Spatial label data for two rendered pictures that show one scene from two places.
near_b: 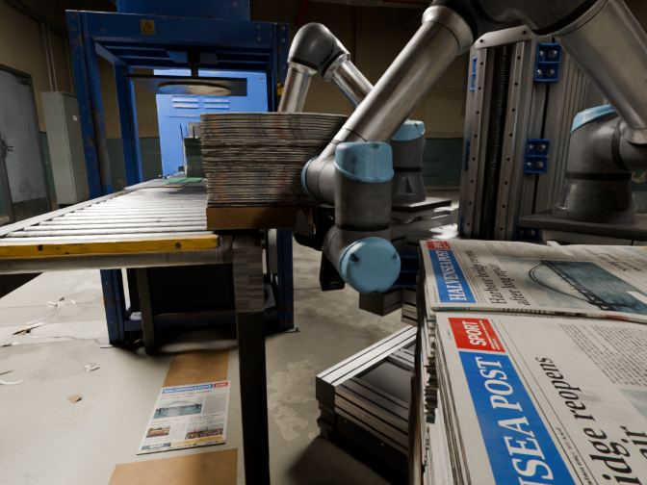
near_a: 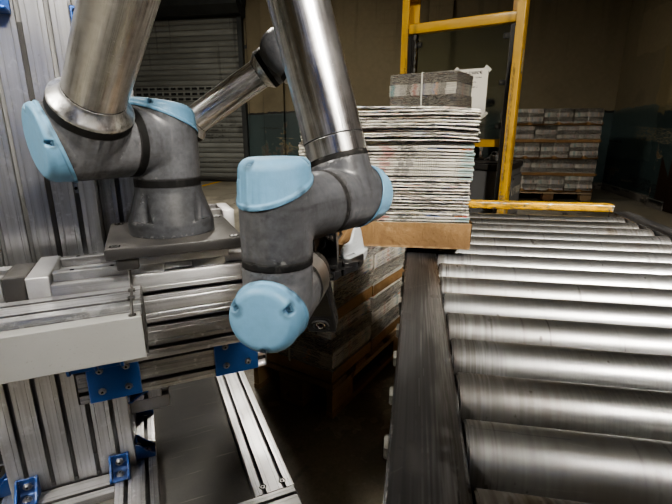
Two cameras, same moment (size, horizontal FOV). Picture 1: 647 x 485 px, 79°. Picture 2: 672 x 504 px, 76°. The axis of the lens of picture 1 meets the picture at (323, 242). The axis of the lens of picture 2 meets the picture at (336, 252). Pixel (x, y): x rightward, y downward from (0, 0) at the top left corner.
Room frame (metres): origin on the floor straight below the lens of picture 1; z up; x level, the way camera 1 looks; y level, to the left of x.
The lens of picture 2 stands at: (1.84, 0.34, 1.00)
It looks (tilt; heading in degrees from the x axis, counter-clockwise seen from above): 16 degrees down; 201
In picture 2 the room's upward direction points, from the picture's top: straight up
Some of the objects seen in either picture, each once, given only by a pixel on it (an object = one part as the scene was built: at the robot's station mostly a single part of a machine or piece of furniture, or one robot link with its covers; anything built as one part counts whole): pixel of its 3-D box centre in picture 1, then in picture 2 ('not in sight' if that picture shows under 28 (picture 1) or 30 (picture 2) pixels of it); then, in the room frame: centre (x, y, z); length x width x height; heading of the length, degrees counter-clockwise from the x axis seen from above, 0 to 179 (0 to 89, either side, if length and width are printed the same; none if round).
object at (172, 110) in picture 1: (228, 146); not in sight; (4.94, 1.15, 1.04); 1.51 x 1.30 x 2.07; 11
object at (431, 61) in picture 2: not in sight; (457, 84); (-1.16, 0.01, 1.28); 0.57 x 0.01 x 0.65; 79
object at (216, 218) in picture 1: (276, 212); not in sight; (0.86, 0.10, 0.83); 0.29 x 0.16 x 0.04; 101
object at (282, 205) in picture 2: not in sight; (287, 209); (1.44, 0.13, 0.92); 0.11 x 0.08 x 0.11; 163
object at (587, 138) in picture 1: (606, 139); not in sight; (0.85, -0.59, 0.98); 0.13 x 0.12 x 0.14; 19
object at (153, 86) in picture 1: (195, 88); not in sight; (2.27, 0.69, 1.30); 0.55 x 0.55 x 0.03; 11
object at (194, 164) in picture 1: (209, 156); not in sight; (2.83, 0.80, 0.93); 0.38 x 0.30 x 0.26; 11
